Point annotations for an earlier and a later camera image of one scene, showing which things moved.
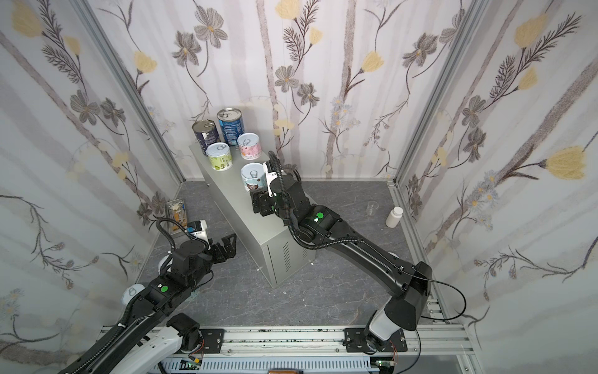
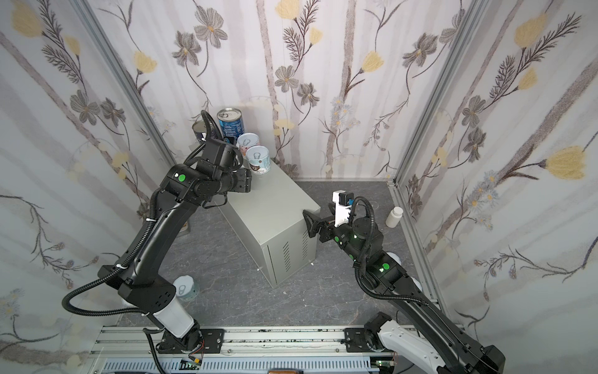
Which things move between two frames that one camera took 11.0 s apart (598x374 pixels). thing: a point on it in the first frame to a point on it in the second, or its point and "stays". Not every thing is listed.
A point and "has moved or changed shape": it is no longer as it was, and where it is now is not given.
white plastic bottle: [394, 217] stays
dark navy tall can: [206, 132] stays
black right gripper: [264, 202] to [325, 224]
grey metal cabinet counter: [277, 253] stays
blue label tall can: [231, 122] stays
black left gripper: [219, 250] to [241, 180]
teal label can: [253, 175] has moved or changed shape
